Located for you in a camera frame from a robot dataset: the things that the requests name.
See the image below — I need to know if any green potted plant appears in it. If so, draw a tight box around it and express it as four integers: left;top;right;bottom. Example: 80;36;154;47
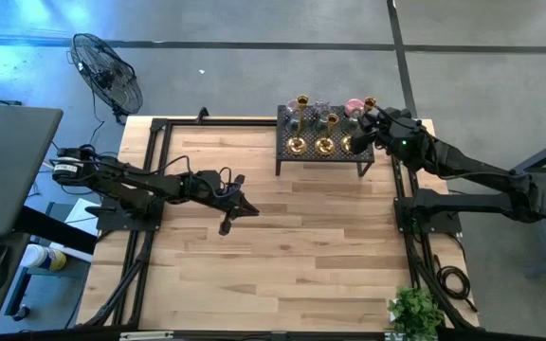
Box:
386;285;446;340

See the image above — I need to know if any large scalloped glass candle holder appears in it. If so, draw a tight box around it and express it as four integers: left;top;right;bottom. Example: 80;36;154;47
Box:
312;99;334;134

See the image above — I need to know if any black perforated metal shelf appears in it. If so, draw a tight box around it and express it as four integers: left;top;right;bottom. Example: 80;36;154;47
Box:
275;103;376;178

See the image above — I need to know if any black aluminium table frame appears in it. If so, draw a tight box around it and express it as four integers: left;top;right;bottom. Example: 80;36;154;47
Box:
79;107;482;332

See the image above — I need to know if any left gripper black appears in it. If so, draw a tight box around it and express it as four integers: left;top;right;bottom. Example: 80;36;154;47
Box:
190;170;261;237

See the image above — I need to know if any black floor fan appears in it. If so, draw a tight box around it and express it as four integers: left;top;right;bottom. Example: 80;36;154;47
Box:
68;31;145;125

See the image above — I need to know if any white and yellow canister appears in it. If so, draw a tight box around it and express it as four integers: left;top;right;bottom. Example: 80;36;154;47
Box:
19;242;68;273

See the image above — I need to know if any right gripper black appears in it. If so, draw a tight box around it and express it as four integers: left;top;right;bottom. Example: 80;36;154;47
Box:
350;107;424;160

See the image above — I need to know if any pink candle holder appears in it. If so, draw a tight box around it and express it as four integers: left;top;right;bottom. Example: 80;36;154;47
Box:
343;98;365;119

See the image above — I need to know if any white paper sheet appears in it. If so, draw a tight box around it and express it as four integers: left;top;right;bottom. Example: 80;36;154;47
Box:
63;197;101;237

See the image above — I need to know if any coiled black cable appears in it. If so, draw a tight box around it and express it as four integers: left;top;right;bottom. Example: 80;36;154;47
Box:
435;255;479;314

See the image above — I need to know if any ribbed clear glass candle holder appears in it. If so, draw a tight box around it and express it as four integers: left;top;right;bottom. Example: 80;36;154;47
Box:
285;116;304;136

